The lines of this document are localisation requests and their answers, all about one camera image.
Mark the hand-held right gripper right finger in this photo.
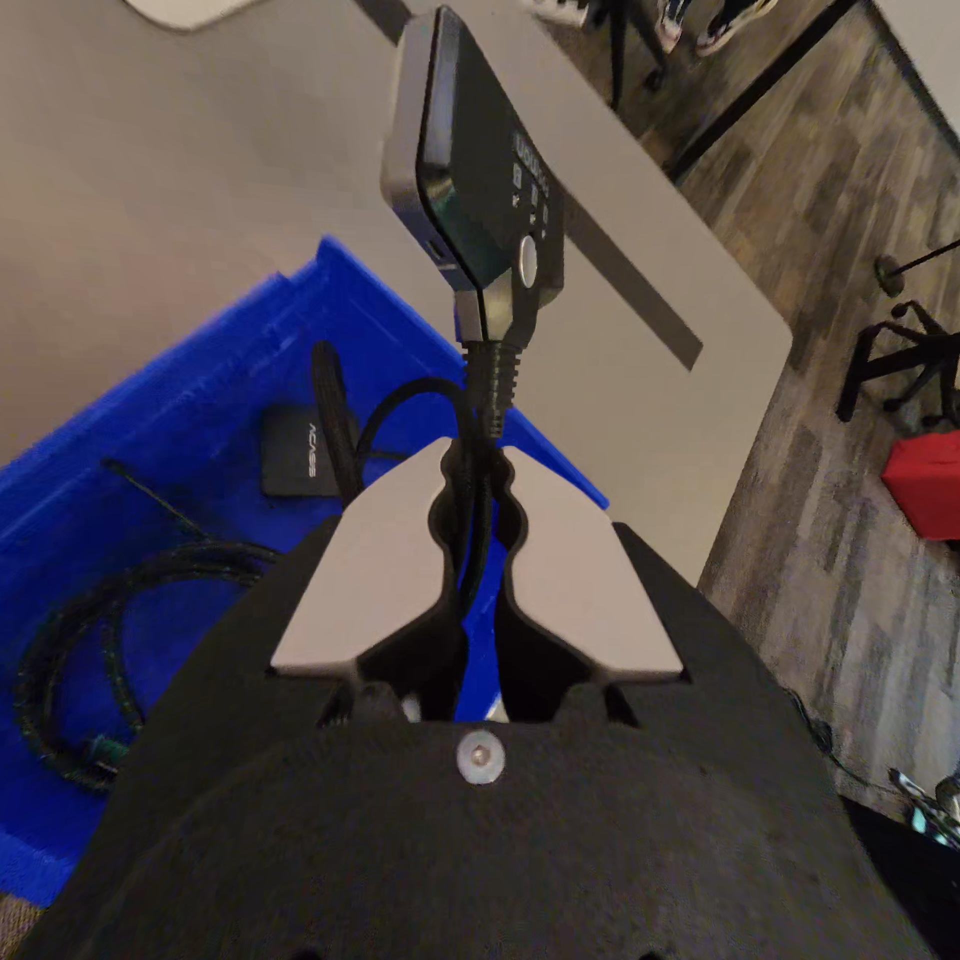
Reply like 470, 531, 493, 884
491, 446, 687, 725

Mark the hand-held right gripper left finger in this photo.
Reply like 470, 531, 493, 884
268, 436, 470, 725

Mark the black braided usb cable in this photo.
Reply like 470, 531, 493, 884
352, 341, 526, 725

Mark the blue plastic bin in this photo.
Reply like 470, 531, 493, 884
0, 236, 610, 912

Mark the dark grey usb hub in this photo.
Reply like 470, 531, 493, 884
378, 6, 565, 346

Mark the flat black drive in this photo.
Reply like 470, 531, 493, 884
258, 405, 354, 500

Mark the red plastic bin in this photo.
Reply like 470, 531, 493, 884
881, 429, 960, 543

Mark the black chair wheel base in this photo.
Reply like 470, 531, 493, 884
834, 300, 960, 432

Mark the black round stand base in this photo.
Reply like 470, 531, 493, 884
873, 238, 960, 297

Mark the black metal stand pole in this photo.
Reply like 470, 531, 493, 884
600, 0, 669, 114
663, 0, 864, 185

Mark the white stand base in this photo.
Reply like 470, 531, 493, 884
120, 0, 264, 33

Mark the braided cable with teal plugs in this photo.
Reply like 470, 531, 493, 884
13, 541, 282, 796

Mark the black floor cable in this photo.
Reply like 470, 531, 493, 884
783, 686, 901, 796

